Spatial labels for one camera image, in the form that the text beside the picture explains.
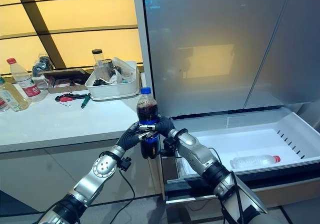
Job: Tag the clear jar with black lid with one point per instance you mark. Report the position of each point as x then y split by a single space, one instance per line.
98 59

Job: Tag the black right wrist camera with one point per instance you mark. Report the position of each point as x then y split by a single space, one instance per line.
169 146

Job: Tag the silver refrigerator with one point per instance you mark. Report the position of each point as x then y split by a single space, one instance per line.
225 47

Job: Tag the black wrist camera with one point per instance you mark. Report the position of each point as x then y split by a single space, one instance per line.
169 146
125 162

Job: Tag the red and black pliers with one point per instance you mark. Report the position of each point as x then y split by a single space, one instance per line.
65 98

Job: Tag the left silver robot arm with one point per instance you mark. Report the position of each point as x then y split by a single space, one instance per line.
82 184

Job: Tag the crumpled clear plastic bag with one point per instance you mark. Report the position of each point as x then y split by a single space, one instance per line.
122 69

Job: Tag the clear bottle with red label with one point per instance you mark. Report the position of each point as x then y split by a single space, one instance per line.
2 101

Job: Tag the white plastic bin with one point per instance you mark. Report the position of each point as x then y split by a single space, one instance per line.
115 84

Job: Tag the cola bottle with blue cap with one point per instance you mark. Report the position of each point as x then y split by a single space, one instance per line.
148 124

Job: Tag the brown cardboard box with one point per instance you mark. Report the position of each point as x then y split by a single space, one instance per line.
65 80

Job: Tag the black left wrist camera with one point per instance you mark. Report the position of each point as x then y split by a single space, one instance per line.
125 162

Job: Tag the white refrigerator drawer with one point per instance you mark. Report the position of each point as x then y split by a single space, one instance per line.
245 144

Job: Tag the yellow drink bottle green cap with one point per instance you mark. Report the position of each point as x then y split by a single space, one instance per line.
11 95

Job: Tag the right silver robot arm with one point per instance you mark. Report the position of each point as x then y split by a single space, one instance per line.
212 169

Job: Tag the white counter cabinet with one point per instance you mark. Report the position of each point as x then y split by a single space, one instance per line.
70 144

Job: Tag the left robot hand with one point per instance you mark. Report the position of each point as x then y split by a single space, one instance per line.
128 137

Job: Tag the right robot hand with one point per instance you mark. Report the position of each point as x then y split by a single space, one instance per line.
165 126

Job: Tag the water bottle with red label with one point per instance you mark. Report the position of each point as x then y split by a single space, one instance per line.
23 80

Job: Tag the clear water bottle red cap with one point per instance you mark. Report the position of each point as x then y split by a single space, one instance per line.
255 160

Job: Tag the clear plastic bag dark contents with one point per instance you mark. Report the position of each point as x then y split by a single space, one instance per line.
41 68

